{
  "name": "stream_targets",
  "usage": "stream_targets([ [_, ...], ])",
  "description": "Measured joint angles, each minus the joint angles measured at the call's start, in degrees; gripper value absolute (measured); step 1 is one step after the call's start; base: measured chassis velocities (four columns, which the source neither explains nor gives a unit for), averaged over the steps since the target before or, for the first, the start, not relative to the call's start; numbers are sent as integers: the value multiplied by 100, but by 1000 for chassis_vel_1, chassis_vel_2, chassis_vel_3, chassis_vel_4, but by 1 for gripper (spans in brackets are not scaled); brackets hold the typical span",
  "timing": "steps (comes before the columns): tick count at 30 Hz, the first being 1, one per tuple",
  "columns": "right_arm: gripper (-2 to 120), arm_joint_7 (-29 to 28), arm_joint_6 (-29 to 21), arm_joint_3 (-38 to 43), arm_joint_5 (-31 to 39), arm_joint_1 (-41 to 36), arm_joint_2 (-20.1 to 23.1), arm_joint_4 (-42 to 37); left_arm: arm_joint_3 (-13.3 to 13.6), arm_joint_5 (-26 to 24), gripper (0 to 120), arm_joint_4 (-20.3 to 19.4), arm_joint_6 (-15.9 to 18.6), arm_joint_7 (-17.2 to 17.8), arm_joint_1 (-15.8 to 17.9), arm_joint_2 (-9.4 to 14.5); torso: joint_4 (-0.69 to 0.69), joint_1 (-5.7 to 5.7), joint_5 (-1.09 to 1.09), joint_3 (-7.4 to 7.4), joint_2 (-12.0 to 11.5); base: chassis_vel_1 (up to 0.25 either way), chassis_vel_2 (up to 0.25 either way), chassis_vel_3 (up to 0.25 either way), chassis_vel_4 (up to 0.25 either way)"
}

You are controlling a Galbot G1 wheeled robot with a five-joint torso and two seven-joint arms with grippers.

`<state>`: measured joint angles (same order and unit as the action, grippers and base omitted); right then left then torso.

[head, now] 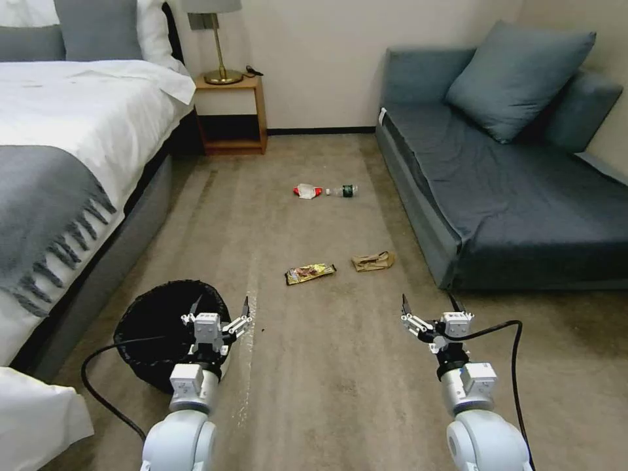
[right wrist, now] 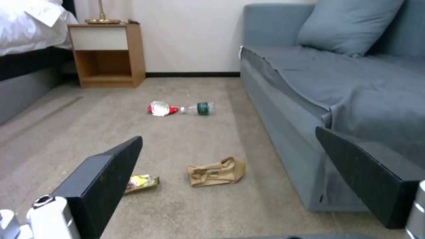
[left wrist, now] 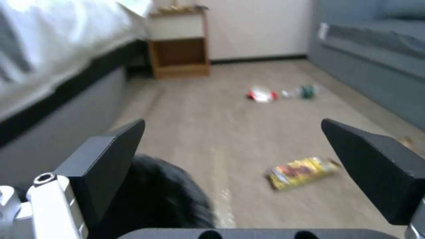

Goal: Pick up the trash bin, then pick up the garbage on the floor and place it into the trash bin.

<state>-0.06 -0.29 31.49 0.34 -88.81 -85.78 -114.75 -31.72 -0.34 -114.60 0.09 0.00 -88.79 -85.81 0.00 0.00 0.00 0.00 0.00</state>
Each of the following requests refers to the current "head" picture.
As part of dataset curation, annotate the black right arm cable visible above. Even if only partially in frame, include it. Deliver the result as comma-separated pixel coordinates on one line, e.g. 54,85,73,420
460,320,536,471

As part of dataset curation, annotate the brass table lamp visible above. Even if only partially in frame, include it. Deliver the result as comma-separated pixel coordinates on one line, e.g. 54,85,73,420
183,0,245,86

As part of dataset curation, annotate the blue grey sofa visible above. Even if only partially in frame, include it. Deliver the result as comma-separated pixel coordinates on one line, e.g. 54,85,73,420
374,46,628,292

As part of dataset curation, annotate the yellow brown snack wrapper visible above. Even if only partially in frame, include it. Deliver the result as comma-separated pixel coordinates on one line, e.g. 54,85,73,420
284,263,338,286

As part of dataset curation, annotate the white bedding corner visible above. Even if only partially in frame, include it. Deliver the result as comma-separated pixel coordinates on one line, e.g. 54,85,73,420
0,366,96,471

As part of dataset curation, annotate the white duvet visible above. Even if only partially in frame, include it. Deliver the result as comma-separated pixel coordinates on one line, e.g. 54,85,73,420
0,58,198,366

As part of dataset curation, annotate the large grey pillow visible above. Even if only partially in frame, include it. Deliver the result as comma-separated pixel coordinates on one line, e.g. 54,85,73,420
52,0,144,61

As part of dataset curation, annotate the white pillow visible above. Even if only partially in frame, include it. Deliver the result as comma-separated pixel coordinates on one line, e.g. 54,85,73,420
134,0,191,75
0,0,60,29

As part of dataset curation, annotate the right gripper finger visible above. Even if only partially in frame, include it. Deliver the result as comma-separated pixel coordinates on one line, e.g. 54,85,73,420
447,292,475,324
400,294,436,344

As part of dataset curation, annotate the wooden nightstand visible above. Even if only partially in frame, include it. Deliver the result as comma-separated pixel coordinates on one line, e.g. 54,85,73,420
194,72,270,157

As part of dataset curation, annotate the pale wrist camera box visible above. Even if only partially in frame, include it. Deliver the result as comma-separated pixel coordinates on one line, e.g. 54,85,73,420
439,311,472,340
193,311,222,345

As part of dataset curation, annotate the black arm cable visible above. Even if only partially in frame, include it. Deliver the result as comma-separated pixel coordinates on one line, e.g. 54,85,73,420
460,320,536,471
80,333,195,445

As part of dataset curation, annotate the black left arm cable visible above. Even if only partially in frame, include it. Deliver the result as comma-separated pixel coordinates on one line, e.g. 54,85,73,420
80,333,195,445

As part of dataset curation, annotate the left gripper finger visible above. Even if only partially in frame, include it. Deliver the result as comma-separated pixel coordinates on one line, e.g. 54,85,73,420
221,295,254,342
180,292,206,328

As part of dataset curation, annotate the black round trash bin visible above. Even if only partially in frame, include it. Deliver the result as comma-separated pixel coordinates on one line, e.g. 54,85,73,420
113,280,233,396

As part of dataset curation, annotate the blue sofa back bolster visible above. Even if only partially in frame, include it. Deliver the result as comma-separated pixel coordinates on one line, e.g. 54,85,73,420
510,70,625,155

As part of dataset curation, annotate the dark headboard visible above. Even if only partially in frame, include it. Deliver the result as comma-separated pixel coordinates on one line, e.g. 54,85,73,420
160,1,186,65

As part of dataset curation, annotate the grey fringed blanket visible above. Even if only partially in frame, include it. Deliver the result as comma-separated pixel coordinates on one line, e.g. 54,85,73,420
0,145,118,319

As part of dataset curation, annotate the crumpled brown paper bag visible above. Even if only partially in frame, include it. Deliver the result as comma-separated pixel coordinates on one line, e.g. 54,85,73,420
351,251,396,273

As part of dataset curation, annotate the flat grey pillow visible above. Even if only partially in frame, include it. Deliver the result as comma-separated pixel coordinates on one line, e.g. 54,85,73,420
0,25,67,63

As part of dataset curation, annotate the red white crumpled wrapper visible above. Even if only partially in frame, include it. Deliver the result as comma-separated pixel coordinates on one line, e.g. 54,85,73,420
292,182,324,201

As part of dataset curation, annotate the blue square cushion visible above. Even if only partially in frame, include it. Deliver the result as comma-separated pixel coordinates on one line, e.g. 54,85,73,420
444,19,598,145

